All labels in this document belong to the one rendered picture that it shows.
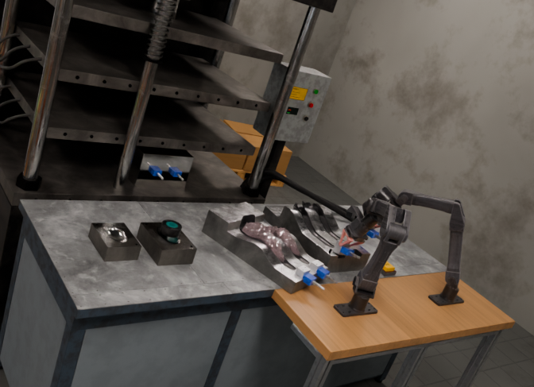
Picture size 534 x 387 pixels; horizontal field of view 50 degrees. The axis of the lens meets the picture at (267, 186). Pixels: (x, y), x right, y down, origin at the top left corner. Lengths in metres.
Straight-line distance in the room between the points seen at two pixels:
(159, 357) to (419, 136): 4.00
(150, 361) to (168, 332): 0.13
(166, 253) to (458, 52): 4.02
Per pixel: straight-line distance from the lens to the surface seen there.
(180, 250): 2.19
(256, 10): 5.95
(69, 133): 2.57
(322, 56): 6.58
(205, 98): 2.76
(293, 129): 3.23
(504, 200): 5.17
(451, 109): 5.54
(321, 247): 2.55
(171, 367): 2.34
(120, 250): 2.13
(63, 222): 2.32
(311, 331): 2.14
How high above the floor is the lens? 1.91
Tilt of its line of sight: 20 degrees down
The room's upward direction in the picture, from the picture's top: 20 degrees clockwise
